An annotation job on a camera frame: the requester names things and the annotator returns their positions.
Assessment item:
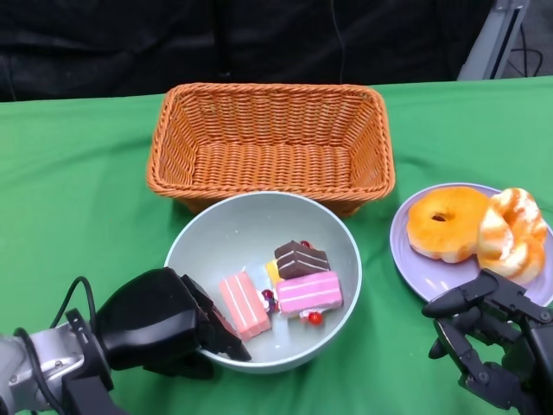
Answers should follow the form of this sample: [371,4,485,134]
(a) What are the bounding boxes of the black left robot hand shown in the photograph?
[97,266,252,380]

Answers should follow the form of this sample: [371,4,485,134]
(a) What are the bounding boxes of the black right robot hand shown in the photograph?
[422,268,553,412]

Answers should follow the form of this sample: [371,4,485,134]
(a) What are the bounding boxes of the salmon pink cake slice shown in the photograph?
[219,271,272,342]

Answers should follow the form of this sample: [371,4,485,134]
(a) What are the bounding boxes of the orange white twisted bread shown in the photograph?
[477,187,549,286]

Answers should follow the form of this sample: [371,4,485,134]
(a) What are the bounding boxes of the grey-green round bowl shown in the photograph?
[163,191,363,375]

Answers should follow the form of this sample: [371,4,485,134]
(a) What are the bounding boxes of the orange ring donut bread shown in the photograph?
[408,187,492,264]

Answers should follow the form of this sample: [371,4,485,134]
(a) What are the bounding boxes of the yellow cake slice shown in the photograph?
[264,259,286,287]

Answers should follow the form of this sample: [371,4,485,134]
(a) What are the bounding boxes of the magenta pink cake slice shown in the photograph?
[275,271,345,325]

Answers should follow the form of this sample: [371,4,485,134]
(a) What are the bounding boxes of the chocolate brown cake slice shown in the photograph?
[274,239,332,280]

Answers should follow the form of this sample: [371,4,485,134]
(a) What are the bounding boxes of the lilac round plate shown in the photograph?
[389,183,553,309]

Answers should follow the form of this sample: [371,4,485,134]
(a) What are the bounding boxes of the orange wicker basket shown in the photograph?
[146,82,397,217]

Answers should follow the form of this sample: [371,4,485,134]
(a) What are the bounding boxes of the green tablecloth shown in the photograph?
[0,73,553,415]

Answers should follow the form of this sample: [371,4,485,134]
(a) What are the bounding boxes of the black backdrop curtain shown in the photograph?
[0,0,493,103]

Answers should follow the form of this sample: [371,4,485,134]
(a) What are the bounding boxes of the thin black hand cable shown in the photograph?
[49,276,97,330]

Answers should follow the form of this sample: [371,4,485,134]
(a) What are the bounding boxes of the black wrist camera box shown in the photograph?
[62,374,130,415]

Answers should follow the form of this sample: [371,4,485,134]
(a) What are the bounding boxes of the black camera cable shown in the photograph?
[14,327,66,415]

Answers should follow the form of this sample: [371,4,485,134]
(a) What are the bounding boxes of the black looped floor cables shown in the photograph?
[508,21,543,74]

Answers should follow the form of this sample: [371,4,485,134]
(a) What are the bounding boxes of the grey metal frame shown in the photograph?
[457,0,531,81]

